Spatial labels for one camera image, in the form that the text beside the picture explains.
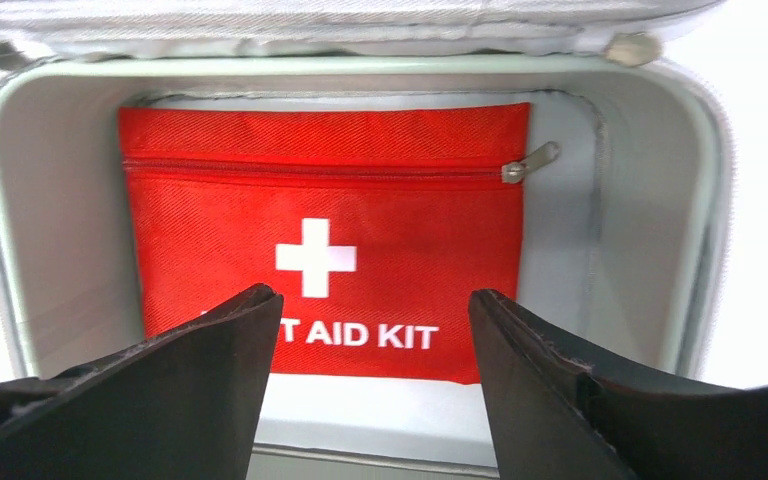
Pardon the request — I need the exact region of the grey open storage box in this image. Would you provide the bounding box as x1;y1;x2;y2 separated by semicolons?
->
0;1;734;479

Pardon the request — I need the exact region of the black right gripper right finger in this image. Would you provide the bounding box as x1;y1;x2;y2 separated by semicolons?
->
468;290;768;479

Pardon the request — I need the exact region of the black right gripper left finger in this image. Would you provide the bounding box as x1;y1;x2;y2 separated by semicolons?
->
0;284;283;479

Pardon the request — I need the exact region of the red first aid pouch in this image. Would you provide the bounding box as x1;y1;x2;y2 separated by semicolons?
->
118;102;531;384

